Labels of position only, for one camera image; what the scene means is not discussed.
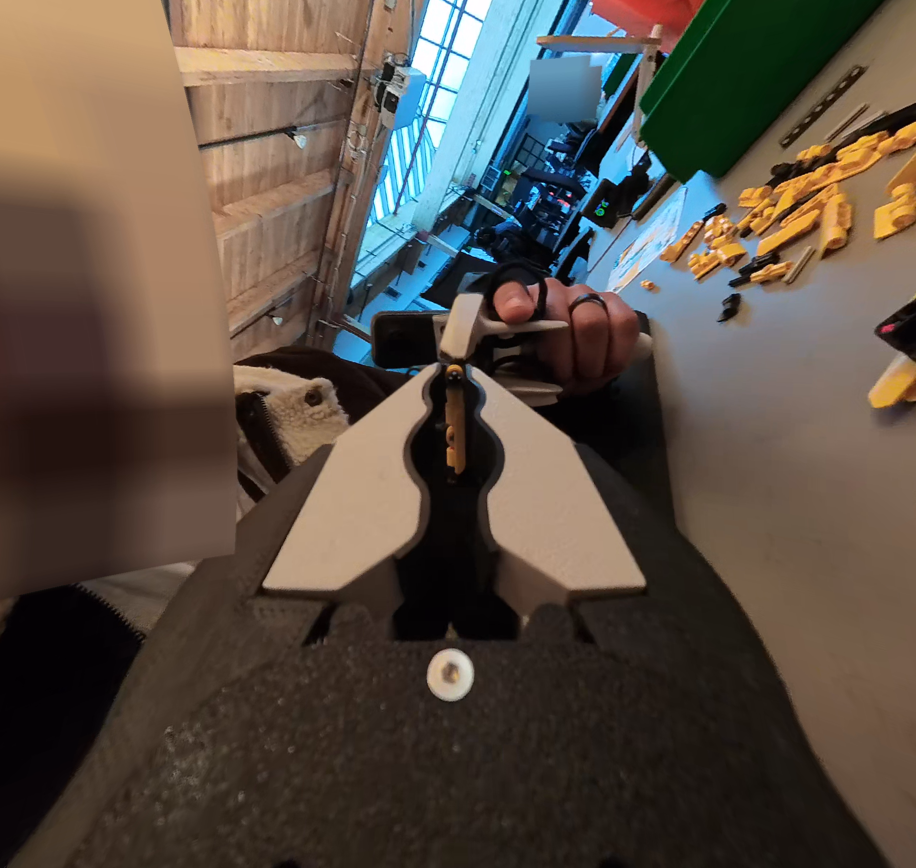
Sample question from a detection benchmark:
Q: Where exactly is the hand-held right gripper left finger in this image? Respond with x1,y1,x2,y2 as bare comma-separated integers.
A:
262,367,453,636

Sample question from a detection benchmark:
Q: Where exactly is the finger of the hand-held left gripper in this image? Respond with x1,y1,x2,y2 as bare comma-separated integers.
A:
494,365,569,411
437,293,492,371

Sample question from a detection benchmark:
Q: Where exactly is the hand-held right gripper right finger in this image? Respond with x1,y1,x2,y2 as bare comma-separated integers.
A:
456,367,645,636

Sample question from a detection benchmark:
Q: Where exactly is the thin yellow brick piece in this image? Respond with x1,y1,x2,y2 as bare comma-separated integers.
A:
441,363,469,477

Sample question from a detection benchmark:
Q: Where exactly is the grey desk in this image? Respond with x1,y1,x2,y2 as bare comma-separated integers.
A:
566,0,916,868

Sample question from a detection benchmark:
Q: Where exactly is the person's left hand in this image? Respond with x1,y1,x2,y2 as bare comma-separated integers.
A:
533,282,645,394

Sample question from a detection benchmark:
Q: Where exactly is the dark sherpa-lined jacket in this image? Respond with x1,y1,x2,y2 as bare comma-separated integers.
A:
229,350,430,525

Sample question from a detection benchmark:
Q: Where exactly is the small black device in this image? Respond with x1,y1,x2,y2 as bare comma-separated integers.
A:
577,164,656,235

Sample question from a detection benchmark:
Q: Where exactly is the ceiling projector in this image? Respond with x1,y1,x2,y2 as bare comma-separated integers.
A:
373,61,430,135

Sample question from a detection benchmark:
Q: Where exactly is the pile of yellow brick pieces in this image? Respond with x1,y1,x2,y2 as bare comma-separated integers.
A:
656,121,916,288

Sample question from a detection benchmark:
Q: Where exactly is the yellow toy brick car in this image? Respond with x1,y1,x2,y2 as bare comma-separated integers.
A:
865,293,916,414

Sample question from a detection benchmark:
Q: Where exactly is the small black perforated beam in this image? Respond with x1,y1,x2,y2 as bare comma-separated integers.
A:
778,64,870,149

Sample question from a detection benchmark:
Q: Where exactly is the green plastic bin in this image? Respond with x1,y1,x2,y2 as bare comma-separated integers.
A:
636,0,916,185

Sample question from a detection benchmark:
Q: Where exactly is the long black brick beam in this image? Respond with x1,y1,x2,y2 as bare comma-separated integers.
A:
766,100,916,189

